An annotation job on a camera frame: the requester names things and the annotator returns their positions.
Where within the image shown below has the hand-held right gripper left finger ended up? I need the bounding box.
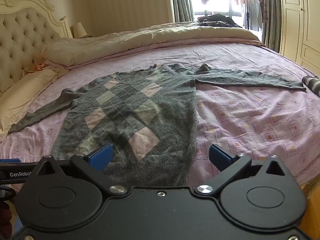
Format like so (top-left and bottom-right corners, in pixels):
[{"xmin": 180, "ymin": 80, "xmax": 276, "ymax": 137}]
[{"xmin": 32, "ymin": 144, "xmax": 127, "ymax": 195}]

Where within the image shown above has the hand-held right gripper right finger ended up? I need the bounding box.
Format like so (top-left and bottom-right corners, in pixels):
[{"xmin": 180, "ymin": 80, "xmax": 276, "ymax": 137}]
[{"xmin": 195, "ymin": 144, "xmax": 292, "ymax": 195}]

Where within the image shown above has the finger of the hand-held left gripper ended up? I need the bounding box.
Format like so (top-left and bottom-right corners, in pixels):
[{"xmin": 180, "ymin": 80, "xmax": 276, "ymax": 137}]
[{"xmin": 0, "ymin": 158, "xmax": 38, "ymax": 167}]

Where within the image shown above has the grey argyle knit sweater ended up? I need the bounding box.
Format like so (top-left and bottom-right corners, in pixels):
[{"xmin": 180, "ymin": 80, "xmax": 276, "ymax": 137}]
[{"xmin": 8, "ymin": 63, "xmax": 307, "ymax": 188}]

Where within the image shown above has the pile of dark clothes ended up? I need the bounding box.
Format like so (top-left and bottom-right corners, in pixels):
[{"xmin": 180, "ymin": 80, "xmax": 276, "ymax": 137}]
[{"xmin": 196, "ymin": 13, "xmax": 243, "ymax": 28}]

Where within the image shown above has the drying rack with hanging clothes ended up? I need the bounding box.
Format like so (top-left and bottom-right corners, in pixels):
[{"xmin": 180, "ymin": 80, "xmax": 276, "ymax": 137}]
[{"xmin": 227, "ymin": 0, "xmax": 270, "ymax": 32}]

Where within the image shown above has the dark red cloth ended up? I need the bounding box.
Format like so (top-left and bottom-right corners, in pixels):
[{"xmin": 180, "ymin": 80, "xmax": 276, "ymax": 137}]
[{"xmin": 0, "ymin": 200, "xmax": 13, "ymax": 240}]

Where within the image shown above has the bed with pink patterned sheet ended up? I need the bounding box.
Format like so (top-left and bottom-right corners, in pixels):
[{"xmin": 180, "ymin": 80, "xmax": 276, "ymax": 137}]
[{"xmin": 0, "ymin": 39, "xmax": 320, "ymax": 189}]

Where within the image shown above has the cream pillow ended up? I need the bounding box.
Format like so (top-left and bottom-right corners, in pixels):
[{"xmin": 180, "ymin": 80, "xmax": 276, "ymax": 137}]
[{"xmin": 0, "ymin": 68, "xmax": 62, "ymax": 136}]

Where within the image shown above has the rolled striped cloth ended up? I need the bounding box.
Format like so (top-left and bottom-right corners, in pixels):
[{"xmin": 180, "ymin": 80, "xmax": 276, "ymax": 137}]
[{"xmin": 301, "ymin": 75, "xmax": 320, "ymax": 97}]

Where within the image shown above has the cream tufted headboard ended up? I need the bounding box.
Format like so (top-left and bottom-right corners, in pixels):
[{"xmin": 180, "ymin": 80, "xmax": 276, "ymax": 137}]
[{"xmin": 0, "ymin": 0, "xmax": 70, "ymax": 94}]

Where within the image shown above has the cream table lamp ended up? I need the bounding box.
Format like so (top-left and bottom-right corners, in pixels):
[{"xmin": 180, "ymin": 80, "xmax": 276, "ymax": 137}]
[{"xmin": 72, "ymin": 22, "xmax": 88, "ymax": 39}]

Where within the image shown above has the beige duvet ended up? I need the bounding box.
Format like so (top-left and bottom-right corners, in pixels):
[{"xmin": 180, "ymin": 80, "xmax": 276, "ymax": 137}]
[{"xmin": 41, "ymin": 21, "xmax": 266, "ymax": 68}]

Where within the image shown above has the grey green curtain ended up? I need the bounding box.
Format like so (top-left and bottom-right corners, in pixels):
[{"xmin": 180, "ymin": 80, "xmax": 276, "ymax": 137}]
[
  {"xmin": 170, "ymin": 0, "xmax": 195, "ymax": 23},
  {"xmin": 260, "ymin": 0, "xmax": 283, "ymax": 53}
]

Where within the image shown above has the cream wardrobe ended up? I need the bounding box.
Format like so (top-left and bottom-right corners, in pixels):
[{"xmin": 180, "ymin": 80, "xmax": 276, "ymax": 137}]
[{"xmin": 278, "ymin": 0, "xmax": 320, "ymax": 78}]

